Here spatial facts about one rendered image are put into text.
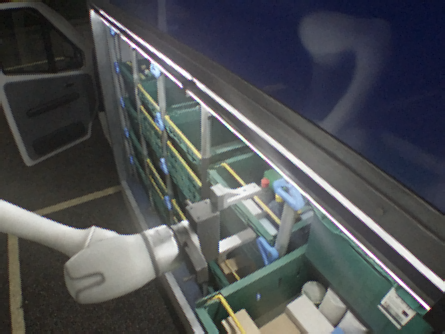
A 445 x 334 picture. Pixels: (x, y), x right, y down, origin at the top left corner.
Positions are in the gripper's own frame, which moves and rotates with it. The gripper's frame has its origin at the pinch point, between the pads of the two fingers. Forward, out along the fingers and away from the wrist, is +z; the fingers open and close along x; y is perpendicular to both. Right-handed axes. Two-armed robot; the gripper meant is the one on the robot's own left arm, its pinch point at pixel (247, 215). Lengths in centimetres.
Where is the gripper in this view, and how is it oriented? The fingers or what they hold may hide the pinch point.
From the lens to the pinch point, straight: 66.3
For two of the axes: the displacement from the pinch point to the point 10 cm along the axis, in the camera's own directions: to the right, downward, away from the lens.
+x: -0.1, 8.2, 5.7
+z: 8.7, -2.8, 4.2
